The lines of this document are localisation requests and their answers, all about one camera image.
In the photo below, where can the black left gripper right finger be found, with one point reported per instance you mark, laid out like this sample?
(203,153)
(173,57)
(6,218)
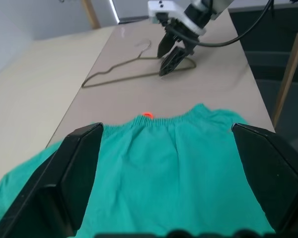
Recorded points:
(270,173)

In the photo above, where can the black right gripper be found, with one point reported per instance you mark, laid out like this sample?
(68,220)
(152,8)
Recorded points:
(182,37)

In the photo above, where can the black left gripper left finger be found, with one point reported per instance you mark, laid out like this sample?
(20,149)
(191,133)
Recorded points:
(52,178)

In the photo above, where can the teal green shorts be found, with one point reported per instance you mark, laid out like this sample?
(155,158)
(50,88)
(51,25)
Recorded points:
(164,173)

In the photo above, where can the orange loop on shorts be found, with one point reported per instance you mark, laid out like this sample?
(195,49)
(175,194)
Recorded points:
(148,114)

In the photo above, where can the white vertical bar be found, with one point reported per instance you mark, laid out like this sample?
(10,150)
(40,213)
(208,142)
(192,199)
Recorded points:
(113,11)

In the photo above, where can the dark grey cabinet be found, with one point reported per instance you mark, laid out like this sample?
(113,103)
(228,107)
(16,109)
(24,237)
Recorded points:
(268,49)

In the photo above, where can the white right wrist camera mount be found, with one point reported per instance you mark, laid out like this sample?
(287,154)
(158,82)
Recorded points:
(164,7)

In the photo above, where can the wooden post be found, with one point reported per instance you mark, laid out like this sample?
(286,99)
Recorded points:
(90,12)
(291,67)

